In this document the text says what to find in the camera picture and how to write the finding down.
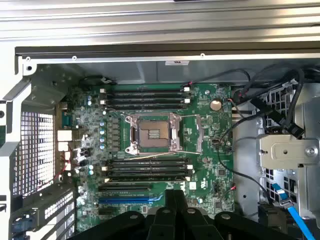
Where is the blue expansion slot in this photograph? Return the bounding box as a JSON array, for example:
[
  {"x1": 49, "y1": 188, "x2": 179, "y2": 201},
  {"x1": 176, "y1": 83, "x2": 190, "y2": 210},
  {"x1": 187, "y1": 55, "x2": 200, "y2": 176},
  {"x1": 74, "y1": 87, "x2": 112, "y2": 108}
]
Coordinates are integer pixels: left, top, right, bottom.
[{"x1": 98, "y1": 195, "x2": 163, "y2": 205}]

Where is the long black expansion slot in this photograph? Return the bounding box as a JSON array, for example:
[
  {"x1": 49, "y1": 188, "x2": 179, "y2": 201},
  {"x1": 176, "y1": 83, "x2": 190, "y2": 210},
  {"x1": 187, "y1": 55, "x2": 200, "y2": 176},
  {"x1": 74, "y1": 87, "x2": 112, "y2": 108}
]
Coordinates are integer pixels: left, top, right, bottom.
[{"x1": 98, "y1": 184, "x2": 153, "y2": 193}]

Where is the black RAM slot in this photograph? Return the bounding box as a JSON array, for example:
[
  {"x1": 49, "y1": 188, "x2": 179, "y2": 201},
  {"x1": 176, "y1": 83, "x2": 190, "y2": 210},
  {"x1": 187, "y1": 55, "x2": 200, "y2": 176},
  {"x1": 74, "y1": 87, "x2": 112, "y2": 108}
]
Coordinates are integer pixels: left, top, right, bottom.
[
  {"x1": 104, "y1": 92, "x2": 191, "y2": 99},
  {"x1": 104, "y1": 169, "x2": 195, "y2": 176},
  {"x1": 104, "y1": 103, "x2": 190, "y2": 111},
  {"x1": 101, "y1": 164, "x2": 195, "y2": 171},
  {"x1": 99, "y1": 98, "x2": 192, "y2": 105},
  {"x1": 104, "y1": 159, "x2": 188, "y2": 166},
  {"x1": 99, "y1": 86, "x2": 192, "y2": 93}
]

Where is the green motherboard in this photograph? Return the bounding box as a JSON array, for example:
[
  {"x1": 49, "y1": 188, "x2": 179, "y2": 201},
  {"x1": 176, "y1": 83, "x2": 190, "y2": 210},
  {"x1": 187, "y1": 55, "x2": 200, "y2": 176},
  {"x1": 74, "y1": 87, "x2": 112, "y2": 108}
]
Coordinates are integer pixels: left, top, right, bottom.
[{"x1": 67, "y1": 83, "x2": 236, "y2": 233}]

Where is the CPU socket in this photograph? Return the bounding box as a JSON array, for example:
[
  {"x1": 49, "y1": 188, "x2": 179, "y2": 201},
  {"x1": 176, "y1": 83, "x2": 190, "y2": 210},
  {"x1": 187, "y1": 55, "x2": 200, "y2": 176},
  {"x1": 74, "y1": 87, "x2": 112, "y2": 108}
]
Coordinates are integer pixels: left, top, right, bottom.
[{"x1": 124, "y1": 112, "x2": 181, "y2": 155}]

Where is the metal socket cover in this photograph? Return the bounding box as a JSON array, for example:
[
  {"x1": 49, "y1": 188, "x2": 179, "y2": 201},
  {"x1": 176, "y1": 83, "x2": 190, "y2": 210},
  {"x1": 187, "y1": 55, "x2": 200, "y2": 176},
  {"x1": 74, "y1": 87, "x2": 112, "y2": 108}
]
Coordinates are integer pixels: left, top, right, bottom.
[{"x1": 172, "y1": 113, "x2": 203, "y2": 155}]

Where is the silver coin battery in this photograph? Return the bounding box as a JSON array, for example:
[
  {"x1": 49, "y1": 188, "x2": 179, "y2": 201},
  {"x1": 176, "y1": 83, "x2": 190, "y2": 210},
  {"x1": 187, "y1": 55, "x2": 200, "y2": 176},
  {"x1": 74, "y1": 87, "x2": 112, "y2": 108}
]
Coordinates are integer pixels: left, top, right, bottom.
[{"x1": 209, "y1": 98, "x2": 223, "y2": 112}]

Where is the open grey PC case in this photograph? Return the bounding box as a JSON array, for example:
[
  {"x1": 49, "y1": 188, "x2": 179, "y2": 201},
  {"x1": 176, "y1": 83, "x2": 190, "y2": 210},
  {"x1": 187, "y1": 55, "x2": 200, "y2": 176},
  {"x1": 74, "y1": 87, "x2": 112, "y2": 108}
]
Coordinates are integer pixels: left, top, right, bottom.
[{"x1": 0, "y1": 45, "x2": 320, "y2": 240}]

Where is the grey metal disk bay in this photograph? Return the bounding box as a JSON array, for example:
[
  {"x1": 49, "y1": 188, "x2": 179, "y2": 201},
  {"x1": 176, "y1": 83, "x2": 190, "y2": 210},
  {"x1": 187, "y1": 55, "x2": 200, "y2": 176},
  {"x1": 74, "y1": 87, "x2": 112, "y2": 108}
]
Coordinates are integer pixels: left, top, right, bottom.
[{"x1": 257, "y1": 79, "x2": 320, "y2": 226}]

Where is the white label sticker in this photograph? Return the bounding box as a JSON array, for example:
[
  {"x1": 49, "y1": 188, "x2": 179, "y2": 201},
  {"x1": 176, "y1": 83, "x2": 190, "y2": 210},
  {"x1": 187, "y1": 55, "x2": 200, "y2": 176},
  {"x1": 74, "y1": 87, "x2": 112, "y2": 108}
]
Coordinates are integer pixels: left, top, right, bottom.
[{"x1": 164, "y1": 59, "x2": 190, "y2": 67}]

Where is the black wire across board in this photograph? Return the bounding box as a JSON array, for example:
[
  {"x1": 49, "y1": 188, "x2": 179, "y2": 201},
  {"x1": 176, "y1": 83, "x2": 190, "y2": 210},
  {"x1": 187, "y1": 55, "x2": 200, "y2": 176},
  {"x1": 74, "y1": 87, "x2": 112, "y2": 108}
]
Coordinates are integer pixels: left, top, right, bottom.
[{"x1": 216, "y1": 146, "x2": 266, "y2": 199}]

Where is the blue flat disk wire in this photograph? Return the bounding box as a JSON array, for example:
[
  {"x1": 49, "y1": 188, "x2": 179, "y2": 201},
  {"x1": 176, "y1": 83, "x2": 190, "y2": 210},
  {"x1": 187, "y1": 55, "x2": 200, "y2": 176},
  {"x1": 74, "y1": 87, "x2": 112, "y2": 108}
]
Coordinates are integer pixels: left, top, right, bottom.
[{"x1": 271, "y1": 183, "x2": 316, "y2": 240}]

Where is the thin red wire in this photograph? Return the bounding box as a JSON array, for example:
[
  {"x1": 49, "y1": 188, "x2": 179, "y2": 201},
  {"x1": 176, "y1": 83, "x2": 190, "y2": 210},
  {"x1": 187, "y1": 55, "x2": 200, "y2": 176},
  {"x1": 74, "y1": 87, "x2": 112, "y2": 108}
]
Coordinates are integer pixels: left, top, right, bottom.
[{"x1": 53, "y1": 146, "x2": 77, "y2": 182}]

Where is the silver disk bay bracket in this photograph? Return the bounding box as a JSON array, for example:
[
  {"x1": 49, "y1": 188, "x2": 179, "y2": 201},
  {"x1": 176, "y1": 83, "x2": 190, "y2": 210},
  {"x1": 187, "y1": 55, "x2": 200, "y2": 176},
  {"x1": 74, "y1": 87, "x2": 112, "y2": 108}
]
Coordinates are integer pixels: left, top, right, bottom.
[{"x1": 259, "y1": 134, "x2": 320, "y2": 169}]

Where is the thin black arched wire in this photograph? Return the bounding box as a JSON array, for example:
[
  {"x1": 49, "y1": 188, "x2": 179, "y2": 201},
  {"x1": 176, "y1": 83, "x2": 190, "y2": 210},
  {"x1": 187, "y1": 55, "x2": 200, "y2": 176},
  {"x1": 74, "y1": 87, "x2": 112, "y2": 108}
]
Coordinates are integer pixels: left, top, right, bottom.
[{"x1": 186, "y1": 68, "x2": 252, "y2": 85}]

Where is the thick black cable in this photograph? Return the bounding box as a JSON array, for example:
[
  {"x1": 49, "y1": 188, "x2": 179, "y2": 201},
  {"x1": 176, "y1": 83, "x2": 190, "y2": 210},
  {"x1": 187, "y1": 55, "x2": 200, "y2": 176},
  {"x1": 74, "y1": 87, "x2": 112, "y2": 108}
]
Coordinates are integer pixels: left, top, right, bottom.
[{"x1": 233, "y1": 62, "x2": 307, "y2": 140}]

